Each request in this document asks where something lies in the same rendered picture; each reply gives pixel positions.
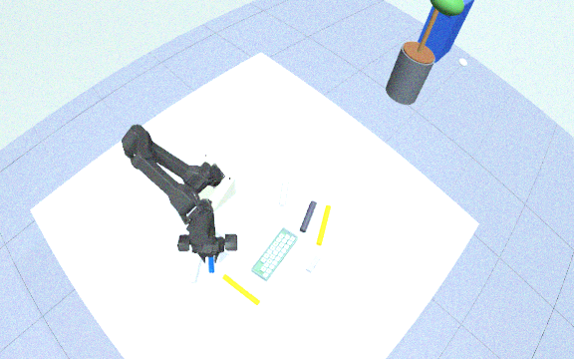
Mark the yellow cylinder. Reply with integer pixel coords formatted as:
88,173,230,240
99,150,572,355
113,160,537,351
316,205,332,246
222,274,261,305

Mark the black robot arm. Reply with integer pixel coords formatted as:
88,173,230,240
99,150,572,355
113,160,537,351
122,124,225,257

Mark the blue stylus with grey tip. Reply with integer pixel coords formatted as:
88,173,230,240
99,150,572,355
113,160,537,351
208,257,214,280

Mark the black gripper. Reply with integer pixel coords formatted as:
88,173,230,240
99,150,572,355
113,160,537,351
177,225,237,263

